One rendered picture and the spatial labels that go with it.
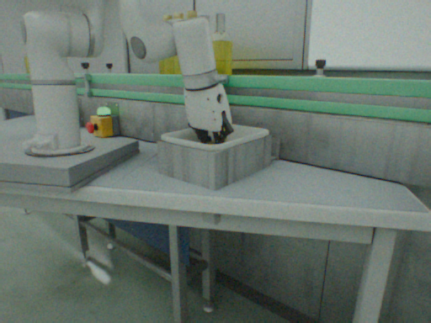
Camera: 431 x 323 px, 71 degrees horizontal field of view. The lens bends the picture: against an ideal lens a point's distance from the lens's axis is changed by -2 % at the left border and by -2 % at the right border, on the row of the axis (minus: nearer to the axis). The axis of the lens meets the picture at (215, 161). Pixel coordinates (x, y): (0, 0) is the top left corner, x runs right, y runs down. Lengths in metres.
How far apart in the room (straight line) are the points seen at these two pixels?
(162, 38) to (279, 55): 0.46
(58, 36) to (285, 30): 0.62
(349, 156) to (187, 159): 0.37
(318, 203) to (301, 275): 0.66
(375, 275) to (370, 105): 0.36
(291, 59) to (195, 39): 0.45
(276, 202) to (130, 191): 0.29
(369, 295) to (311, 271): 0.47
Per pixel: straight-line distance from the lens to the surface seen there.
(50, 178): 0.69
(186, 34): 0.63
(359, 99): 0.76
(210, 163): 0.60
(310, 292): 1.25
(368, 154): 0.75
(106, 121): 1.13
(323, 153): 0.78
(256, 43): 1.07
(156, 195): 0.62
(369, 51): 0.92
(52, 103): 0.77
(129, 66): 1.61
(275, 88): 0.83
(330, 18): 0.96
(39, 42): 0.77
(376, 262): 0.71
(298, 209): 0.58
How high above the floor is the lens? 0.99
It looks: 17 degrees down
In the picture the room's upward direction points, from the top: straight up
